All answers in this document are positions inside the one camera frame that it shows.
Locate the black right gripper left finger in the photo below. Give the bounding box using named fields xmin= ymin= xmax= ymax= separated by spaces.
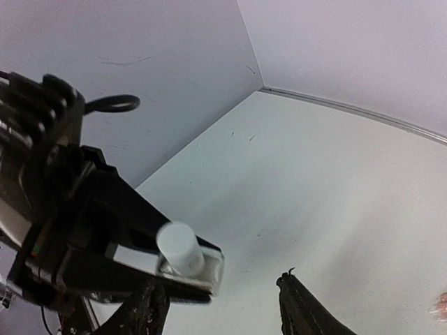
xmin=99 ymin=279 xmax=170 ymax=334

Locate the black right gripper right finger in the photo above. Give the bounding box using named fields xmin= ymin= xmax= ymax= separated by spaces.
xmin=276 ymin=267 xmax=356 ymax=335

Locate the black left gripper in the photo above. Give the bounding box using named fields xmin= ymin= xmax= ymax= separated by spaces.
xmin=1 ymin=72 xmax=211 ymax=311

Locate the white nail polish brush cap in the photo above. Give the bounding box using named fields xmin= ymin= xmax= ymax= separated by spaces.
xmin=156 ymin=221 xmax=205 ymax=277

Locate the clear nail polish bottle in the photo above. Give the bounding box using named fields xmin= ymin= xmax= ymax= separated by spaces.
xmin=155 ymin=246 xmax=225 ymax=296

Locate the mannequin hand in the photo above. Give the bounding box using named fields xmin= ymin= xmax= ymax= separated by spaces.
xmin=430 ymin=292 xmax=447 ymax=322

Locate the aluminium table edge rail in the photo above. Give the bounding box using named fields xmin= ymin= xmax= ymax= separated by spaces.
xmin=260 ymin=87 xmax=446 ymax=146

